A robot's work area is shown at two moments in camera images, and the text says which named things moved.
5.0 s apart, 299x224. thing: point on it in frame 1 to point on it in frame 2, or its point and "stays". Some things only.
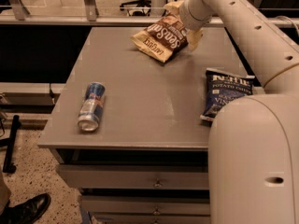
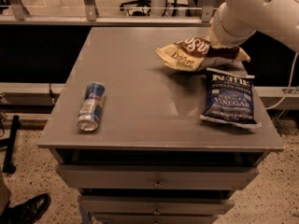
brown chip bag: x=163 y=38 to x=199 y=54
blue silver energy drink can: x=91 y=110 stays
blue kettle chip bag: x=222 y=86 stays
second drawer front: x=147 y=204 stays
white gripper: x=186 y=13 to x=223 y=32
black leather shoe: x=26 y=212 stays
